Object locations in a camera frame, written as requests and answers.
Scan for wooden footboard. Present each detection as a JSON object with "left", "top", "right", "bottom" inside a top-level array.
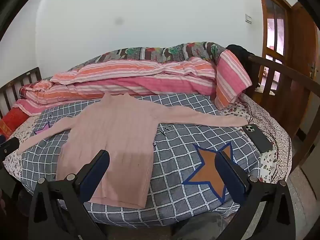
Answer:
[{"left": 247, "top": 54, "right": 320, "bottom": 173}]

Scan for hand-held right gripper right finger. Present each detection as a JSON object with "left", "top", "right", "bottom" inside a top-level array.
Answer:
[{"left": 215, "top": 151, "right": 297, "bottom": 240}]

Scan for red pillow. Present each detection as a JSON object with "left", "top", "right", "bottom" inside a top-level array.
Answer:
[{"left": 0, "top": 109, "right": 29, "bottom": 139}]

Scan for wooden door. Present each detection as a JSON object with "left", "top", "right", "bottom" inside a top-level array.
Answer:
[{"left": 257, "top": 0, "right": 320, "bottom": 138}]

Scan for dark clothes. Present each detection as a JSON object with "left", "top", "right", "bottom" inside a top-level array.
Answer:
[{"left": 226, "top": 44, "right": 255, "bottom": 65}]

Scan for smartphone in dark case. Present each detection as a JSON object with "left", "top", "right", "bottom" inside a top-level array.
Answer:
[{"left": 242, "top": 124, "right": 273, "bottom": 154}]

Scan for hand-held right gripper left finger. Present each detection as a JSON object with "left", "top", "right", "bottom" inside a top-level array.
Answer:
[{"left": 27, "top": 150, "right": 110, "bottom": 240}]

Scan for grey checked star blanket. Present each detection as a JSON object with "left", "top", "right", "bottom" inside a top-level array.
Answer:
[{"left": 20, "top": 93, "right": 262, "bottom": 227}]

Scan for pink knit sweater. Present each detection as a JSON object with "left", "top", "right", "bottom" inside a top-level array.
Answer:
[{"left": 16, "top": 92, "right": 248, "bottom": 209}]

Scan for floral patchwork quilt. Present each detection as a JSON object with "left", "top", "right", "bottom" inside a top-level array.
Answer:
[{"left": 67, "top": 41, "right": 227, "bottom": 73}]

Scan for pink striped quilt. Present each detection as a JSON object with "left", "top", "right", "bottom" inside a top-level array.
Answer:
[{"left": 12, "top": 49, "right": 252, "bottom": 117}]

